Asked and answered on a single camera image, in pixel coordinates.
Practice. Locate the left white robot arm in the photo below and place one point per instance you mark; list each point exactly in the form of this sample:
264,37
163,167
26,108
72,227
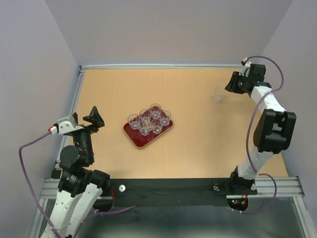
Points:
78,188

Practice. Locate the aluminium table frame rail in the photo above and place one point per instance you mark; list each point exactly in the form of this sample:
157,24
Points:
207,139

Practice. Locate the clear glass right group back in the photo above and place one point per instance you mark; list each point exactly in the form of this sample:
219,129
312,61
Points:
218,94

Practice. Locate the red lacquer tray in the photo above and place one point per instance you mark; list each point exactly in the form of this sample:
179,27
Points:
141,141

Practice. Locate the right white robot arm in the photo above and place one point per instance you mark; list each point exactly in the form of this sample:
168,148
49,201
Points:
274,130

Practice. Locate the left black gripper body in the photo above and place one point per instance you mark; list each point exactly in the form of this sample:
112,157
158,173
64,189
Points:
83,138

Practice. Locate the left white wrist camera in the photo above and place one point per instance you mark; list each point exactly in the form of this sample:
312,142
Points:
65,125

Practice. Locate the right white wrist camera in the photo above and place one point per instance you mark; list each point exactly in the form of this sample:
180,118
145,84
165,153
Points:
246,67

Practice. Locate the clear glass group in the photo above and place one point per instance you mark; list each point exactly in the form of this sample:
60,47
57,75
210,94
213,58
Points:
134,121
218,94
144,127

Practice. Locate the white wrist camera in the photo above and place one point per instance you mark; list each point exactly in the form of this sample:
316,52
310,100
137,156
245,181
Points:
246,67
65,125

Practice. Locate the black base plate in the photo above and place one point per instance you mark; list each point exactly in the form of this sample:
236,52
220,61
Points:
170,192

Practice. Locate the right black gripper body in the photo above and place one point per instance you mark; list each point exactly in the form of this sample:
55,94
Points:
237,83

